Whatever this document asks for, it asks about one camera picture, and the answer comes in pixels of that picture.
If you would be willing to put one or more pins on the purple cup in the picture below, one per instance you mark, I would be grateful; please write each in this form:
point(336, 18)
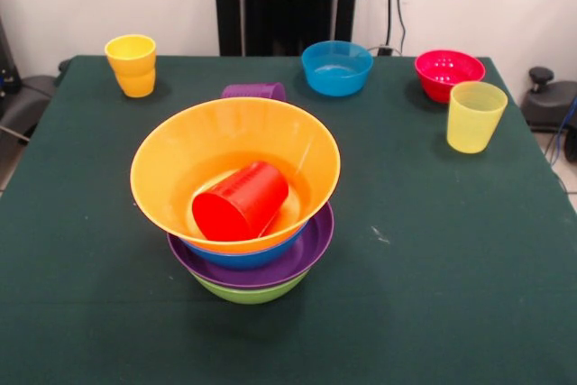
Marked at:
point(252, 91)

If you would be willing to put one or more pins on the large orange bowl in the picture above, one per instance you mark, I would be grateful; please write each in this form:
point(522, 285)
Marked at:
point(189, 141)

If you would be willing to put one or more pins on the red cup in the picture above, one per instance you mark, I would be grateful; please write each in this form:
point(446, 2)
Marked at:
point(243, 200)

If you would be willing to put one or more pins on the purple bowl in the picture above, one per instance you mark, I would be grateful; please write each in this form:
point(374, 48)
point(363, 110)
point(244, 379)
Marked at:
point(315, 245)

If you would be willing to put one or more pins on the large blue bowl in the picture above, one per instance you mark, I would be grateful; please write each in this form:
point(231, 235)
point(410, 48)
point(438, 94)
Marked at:
point(243, 259)

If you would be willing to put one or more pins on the green bowl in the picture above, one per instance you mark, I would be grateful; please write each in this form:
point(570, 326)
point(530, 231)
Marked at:
point(250, 295)

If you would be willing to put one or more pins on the small blue bowl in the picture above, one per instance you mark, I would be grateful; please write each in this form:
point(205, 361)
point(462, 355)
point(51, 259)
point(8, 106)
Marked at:
point(336, 76)

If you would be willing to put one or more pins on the black power plug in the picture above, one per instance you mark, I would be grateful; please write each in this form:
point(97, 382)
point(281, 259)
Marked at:
point(384, 50)

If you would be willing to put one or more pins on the orange yellow cup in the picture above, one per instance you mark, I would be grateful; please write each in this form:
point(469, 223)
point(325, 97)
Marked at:
point(133, 69)

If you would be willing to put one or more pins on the small red bowl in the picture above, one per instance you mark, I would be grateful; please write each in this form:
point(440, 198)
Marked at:
point(451, 69)

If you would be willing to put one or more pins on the pale yellow translucent cup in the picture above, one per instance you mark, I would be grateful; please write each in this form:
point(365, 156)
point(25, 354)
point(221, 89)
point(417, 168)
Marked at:
point(473, 123)

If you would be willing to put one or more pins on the black floor device with knob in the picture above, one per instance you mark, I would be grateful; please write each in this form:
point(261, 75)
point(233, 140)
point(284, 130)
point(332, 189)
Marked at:
point(550, 105)

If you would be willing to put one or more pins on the dark green tablecloth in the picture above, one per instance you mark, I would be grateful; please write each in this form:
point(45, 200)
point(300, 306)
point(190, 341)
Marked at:
point(135, 340)

